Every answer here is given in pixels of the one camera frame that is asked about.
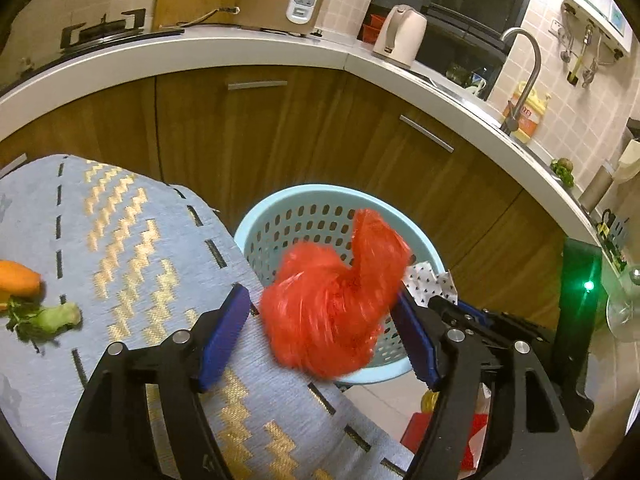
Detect rice cooker power cord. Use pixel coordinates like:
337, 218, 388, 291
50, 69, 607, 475
160, 6, 241, 29

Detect wooden base cabinets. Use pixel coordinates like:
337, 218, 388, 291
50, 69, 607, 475
0, 65, 601, 341

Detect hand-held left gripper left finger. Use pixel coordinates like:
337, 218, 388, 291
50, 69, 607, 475
56, 282, 251, 480

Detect red box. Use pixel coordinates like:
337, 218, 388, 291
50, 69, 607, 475
400, 385, 493, 472

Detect black gas stove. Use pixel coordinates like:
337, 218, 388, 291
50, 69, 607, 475
59, 7, 186, 54

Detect yellow oil bottle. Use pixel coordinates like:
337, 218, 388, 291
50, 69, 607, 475
511, 81, 552, 144

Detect light blue plastic basket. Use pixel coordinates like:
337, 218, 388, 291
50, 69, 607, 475
233, 183, 447, 387

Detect beige cylinder container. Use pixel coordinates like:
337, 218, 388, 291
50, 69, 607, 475
579, 166, 614, 214

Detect red plastic bag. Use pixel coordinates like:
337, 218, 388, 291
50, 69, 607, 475
260, 208, 412, 379

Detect metal faucet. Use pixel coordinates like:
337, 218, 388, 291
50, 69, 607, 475
499, 27, 544, 137

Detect green vegetable bunch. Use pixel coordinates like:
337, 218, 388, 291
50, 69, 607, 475
550, 157, 577, 189

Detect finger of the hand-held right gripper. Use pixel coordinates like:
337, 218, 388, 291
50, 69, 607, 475
428, 295, 552, 356

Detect blue patterned tablecloth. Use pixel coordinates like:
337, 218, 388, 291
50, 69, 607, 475
0, 154, 416, 480

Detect red plastic containers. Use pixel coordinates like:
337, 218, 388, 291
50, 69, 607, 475
359, 10, 387, 44

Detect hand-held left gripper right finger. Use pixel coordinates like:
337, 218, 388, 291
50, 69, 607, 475
390, 287, 586, 480

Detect clear wine glass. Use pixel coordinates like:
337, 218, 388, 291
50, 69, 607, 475
605, 267, 640, 344

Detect green vegetable stalk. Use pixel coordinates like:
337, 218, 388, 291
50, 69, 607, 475
4, 297, 82, 347

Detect polka dot cloth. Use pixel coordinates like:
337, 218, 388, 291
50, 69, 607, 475
402, 261, 459, 309

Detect white electric kettle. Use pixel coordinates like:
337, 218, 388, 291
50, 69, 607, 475
372, 4, 429, 69

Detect orange carrot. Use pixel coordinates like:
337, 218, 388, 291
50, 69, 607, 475
0, 260, 42, 297

